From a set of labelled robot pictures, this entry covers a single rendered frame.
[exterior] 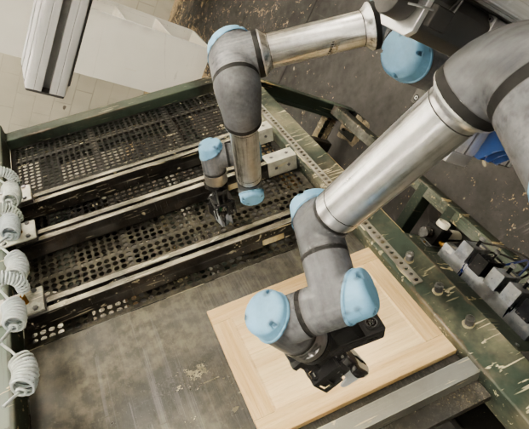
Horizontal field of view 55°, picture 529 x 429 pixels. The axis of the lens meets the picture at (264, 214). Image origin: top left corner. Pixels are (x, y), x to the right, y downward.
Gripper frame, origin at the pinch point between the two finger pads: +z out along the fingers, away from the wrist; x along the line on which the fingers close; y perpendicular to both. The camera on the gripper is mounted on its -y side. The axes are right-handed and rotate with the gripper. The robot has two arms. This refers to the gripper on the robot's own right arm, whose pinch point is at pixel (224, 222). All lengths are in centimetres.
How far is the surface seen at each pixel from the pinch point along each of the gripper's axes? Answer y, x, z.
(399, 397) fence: 83, 18, -2
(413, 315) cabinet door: 63, 36, 1
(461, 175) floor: -16, 121, 36
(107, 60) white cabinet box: -326, -12, 65
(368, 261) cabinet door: 39, 35, 1
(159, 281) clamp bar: 16.9, -27.9, -0.2
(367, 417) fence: 85, 8, -2
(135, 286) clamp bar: 17.0, -35.4, -1.8
